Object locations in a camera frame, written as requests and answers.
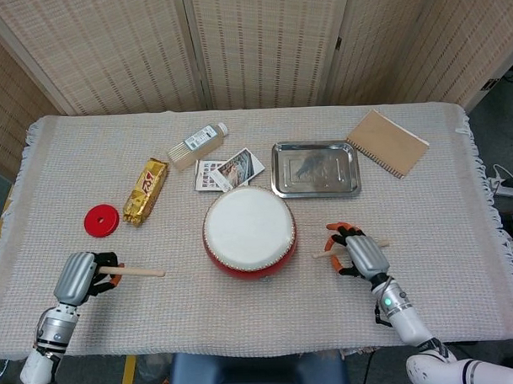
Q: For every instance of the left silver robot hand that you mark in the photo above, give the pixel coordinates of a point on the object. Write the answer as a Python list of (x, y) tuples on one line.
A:
[(74, 278)]

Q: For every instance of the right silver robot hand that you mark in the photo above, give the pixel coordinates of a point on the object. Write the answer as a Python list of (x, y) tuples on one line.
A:
[(366, 255)]

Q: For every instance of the wooden drumstick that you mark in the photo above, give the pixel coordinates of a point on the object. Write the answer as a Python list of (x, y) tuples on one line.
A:
[(141, 271), (322, 254)]

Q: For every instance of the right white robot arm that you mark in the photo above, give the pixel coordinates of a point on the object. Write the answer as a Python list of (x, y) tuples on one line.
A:
[(404, 317)]

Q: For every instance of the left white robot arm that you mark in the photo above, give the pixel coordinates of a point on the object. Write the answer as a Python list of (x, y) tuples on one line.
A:
[(54, 325)]

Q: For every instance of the rectangular metal tray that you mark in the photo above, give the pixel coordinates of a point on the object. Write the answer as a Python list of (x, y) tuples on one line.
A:
[(314, 169)]

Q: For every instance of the red drum white skin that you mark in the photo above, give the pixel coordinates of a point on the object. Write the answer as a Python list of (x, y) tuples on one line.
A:
[(249, 230)]

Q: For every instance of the red plastic disc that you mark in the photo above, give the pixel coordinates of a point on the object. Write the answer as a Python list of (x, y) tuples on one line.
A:
[(93, 227)]

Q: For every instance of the gold foil snack package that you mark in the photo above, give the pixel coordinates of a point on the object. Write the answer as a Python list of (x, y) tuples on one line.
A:
[(147, 191)]

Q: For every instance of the brown spiral notebook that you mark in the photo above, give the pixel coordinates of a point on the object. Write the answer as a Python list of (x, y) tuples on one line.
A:
[(385, 143)]

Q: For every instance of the beige woven tablecloth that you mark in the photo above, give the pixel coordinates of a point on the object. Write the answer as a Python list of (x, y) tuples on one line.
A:
[(260, 310)]

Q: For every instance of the picture postcard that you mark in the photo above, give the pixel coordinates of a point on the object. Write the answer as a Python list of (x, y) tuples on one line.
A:
[(243, 167)]

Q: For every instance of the white power strip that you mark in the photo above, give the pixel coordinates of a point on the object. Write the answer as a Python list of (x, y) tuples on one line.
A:
[(507, 187)]

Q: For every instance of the blue chair seat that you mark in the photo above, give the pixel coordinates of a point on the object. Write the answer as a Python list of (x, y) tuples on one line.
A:
[(254, 373)]

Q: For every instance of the white stamp sheet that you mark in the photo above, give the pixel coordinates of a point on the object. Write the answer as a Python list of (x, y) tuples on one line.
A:
[(205, 177)]

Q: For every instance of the clear plastic bottle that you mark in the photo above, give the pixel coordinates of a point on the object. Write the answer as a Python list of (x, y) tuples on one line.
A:
[(196, 145)]

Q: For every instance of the woven folding screen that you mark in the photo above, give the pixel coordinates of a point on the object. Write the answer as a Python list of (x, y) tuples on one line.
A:
[(255, 44)]

